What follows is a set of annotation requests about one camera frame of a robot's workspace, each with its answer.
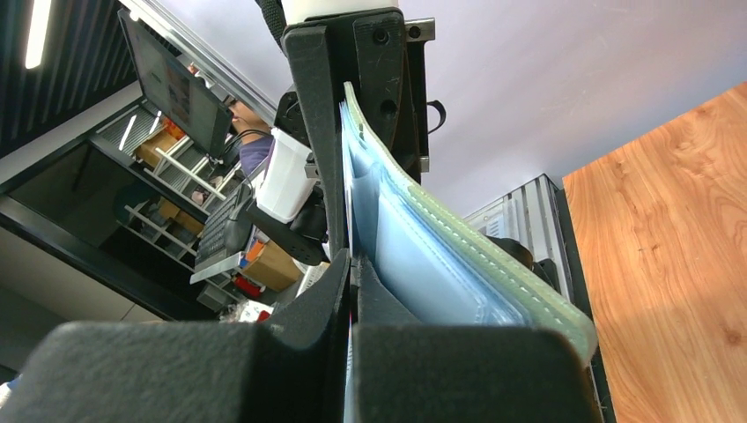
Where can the person at desk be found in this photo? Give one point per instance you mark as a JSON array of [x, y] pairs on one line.
[[255, 139]]

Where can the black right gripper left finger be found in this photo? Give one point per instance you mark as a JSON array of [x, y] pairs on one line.
[[288, 368]]

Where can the computer monitor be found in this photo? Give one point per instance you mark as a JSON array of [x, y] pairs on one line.
[[181, 96]]

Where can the black keyboard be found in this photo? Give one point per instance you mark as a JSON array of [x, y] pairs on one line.
[[226, 230]]

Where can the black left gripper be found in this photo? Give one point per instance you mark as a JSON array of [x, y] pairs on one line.
[[382, 96]]

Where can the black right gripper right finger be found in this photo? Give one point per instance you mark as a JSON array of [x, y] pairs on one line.
[[406, 371]]

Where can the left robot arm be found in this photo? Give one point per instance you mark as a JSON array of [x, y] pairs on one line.
[[289, 206]]

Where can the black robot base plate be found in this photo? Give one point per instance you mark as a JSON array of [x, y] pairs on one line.
[[580, 298]]

